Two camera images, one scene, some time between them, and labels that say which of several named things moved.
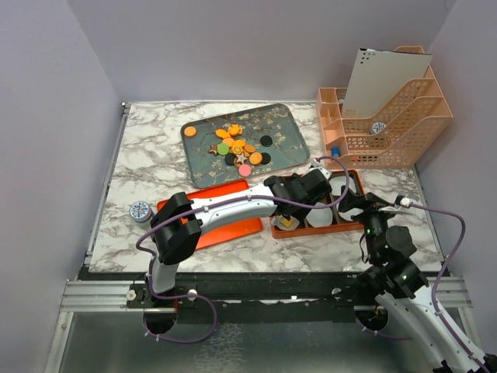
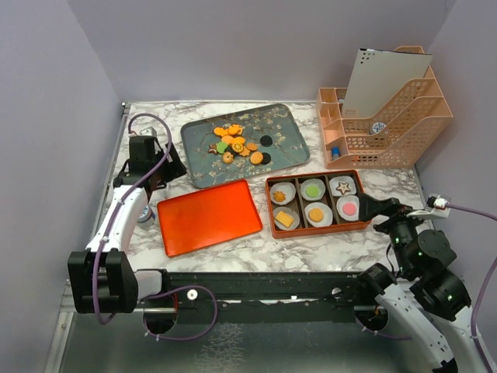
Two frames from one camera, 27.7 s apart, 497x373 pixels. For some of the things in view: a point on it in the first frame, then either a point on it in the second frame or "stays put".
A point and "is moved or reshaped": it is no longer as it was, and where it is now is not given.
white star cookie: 241,158 is moved or reshaped
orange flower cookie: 235,130 stays put
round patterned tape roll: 377,127 stays put
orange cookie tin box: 323,217 stays put
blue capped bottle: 335,151 stays put
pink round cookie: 245,169 is moved or reshaped
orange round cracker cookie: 255,158 stays put
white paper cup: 347,214 stays put
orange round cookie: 189,131 → 316,214
